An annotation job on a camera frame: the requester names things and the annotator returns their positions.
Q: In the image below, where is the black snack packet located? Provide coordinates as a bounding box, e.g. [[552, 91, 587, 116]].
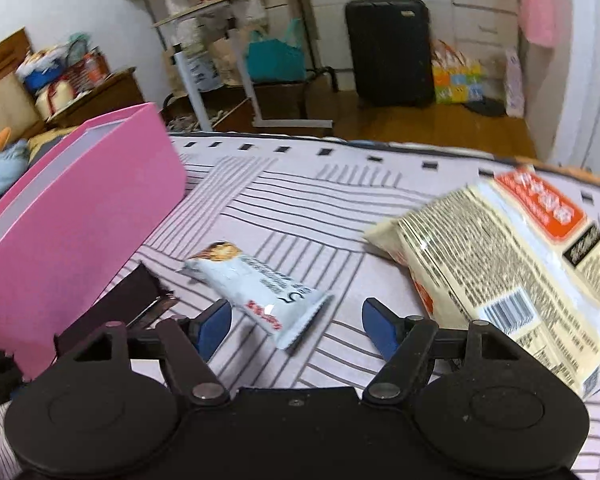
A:
[[54, 263, 174, 358]]

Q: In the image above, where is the white snack bar packet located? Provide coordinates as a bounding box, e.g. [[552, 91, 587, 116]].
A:
[[182, 242, 334, 351]]

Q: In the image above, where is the cream instant noodle multipack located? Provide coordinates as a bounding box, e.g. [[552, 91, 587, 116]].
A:
[[364, 169, 600, 399]]

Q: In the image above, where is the pink storage box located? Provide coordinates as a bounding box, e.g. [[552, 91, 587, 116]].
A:
[[0, 103, 186, 378]]

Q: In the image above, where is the striped bed sheet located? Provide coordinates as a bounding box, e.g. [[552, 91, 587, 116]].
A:
[[0, 131, 600, 480]]

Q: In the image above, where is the brown paper bag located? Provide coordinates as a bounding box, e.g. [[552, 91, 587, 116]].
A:
[[162, 48, 186, 96]]

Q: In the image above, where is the wooden nightstand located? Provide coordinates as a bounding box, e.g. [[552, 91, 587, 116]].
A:
[[46, 67, 145, 128]]

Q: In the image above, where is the colourful gift bag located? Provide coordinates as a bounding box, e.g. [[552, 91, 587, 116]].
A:
[[431, 40, 484, 104]]

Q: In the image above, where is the cream red bag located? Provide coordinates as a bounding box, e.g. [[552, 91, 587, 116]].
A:
[[35, 79, 76, 120]]

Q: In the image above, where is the tall pink white package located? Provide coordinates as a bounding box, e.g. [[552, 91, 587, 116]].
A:
[[504, 48, 526, 118]]

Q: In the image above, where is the teal tote bag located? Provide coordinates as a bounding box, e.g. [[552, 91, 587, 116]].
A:
[[246, 18, 306, 82]]

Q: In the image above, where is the wooden headboard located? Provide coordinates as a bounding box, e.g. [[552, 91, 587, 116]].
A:
[[0, 28, 45, 141]]

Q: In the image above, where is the black suitcase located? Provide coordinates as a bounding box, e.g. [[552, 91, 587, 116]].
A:
[[344, 0, 434, 107]]

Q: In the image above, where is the white adjustable side table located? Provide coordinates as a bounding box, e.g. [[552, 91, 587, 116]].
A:
[[152, 0, 334, 132]]

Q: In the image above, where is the pink hanging bag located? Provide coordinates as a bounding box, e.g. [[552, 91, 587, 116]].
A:
[[519, 0, 556, 48]]

